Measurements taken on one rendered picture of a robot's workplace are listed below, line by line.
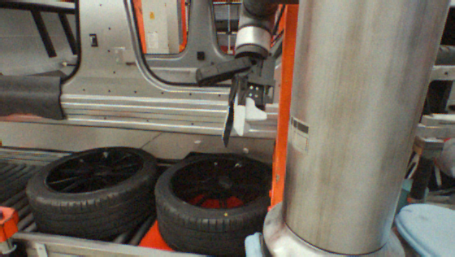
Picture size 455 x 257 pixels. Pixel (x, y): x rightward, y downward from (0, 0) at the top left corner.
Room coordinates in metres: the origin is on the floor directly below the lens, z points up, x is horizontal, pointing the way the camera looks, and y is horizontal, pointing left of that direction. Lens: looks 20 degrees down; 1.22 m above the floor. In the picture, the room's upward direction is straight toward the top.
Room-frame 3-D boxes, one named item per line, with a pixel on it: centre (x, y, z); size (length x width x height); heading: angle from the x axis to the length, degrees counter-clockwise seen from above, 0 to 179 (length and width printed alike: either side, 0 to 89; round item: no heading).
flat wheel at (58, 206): (1.34, 0.74, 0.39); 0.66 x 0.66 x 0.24
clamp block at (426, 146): (0.71, -0.57, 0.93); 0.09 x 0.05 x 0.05; 170
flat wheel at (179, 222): (1.22, 0.05, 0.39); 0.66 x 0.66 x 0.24
